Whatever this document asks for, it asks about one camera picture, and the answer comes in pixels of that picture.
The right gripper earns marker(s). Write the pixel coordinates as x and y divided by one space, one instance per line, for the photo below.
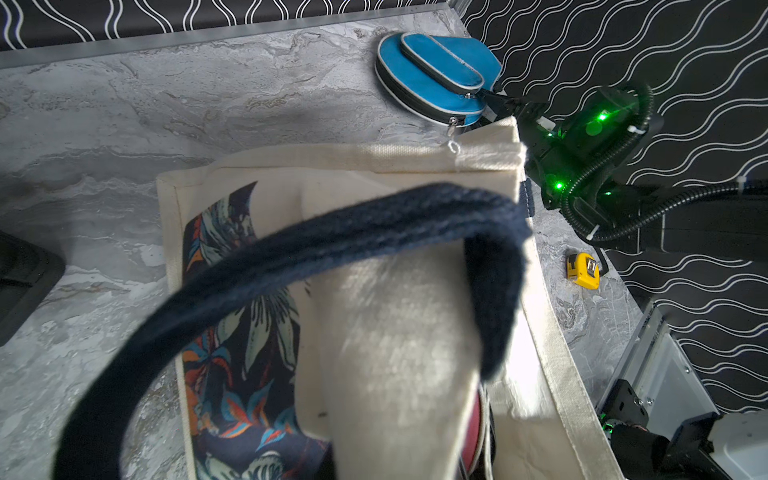
526 111

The teal paddle case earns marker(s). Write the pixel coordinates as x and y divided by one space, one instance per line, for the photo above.
438 78

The cream canvas tote bag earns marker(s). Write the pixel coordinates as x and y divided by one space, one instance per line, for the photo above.
431 285

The red paddle case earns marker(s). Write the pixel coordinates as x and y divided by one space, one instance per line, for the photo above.
473 454

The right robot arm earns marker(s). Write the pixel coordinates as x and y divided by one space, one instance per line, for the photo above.
574 164

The yellow tape measure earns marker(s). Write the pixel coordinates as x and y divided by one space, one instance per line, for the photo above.
583 270

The black plastic case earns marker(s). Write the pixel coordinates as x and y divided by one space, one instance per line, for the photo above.
28 274

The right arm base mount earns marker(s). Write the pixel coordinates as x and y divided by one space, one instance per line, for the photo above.
642 454

